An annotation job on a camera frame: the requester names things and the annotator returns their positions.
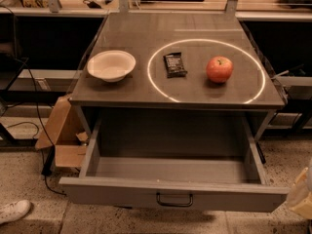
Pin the white bowl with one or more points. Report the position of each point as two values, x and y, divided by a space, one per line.
111 66

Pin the grey top drawer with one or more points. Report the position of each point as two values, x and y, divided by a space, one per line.
214 158

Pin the grey drawer cabinet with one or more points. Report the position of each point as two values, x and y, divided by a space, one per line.
199 37

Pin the white sneaker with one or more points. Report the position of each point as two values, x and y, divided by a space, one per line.
14 211

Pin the brown cardboard box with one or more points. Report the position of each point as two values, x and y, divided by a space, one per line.
65 133

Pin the black snack bar wrapper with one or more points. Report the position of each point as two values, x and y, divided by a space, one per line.
174 65

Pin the red apple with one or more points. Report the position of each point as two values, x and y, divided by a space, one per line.
219 69

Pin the black top drawer handle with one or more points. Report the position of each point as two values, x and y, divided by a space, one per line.
174 200

